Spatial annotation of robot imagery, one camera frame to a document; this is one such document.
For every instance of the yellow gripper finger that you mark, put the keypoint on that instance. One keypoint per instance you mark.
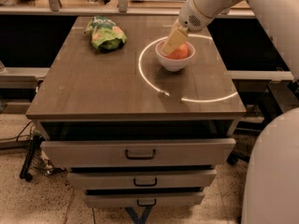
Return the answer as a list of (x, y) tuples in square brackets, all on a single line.
[(176, 25), (175, 39)]

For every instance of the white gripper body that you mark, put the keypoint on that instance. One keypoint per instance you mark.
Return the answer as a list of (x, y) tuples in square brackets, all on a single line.
[(191, 17)]

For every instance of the red apple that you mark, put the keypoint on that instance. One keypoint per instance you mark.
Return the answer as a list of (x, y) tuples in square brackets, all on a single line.
[(180, 53)]

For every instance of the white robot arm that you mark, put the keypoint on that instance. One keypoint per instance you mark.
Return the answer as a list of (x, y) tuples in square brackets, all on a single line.
[(271, 194)]

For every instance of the white ceramic bowl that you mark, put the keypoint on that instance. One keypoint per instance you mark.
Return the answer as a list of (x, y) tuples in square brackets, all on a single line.
[(170, 64)]

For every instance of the green chip bag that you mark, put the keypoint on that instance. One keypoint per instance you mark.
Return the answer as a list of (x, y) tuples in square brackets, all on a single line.
[(105, 33)]

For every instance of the black office chair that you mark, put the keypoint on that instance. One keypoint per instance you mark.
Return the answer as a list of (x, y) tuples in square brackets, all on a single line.
[(271, 100)]

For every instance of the grey drawer cabinet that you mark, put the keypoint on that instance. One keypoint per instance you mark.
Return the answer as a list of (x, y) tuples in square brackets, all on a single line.
[(91, 95)]

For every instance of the top grey drawer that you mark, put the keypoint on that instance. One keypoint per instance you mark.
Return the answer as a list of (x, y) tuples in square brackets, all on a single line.
[(99, 154)]

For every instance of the grey drawer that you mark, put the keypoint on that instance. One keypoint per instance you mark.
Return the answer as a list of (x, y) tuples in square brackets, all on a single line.
[(129, 200), (124, 180), (99, 154)]

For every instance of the middle grey drawer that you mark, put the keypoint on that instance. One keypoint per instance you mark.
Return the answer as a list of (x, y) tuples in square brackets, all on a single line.
[(124, 180)]

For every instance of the bottom grey drawer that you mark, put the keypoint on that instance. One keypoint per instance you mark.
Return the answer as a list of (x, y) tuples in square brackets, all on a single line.
[(129, 200)]

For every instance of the black wheeled cart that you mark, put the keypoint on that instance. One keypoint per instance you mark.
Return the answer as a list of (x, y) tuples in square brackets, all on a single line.
[(34, 145)]

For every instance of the black top drawer handle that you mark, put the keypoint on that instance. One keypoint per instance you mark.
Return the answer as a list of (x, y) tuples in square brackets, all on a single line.
[(139, 156)]

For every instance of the black drawer handle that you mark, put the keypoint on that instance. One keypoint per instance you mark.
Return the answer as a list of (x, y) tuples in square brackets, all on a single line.
[(146, 203), (139, 156), (145, 182)]

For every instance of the black middle drawer handle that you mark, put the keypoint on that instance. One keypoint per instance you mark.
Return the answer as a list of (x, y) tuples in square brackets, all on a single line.
[(145, 182)]

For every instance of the black bottom drawer handle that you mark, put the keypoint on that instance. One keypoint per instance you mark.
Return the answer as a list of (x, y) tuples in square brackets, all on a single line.
[(146, 203)]

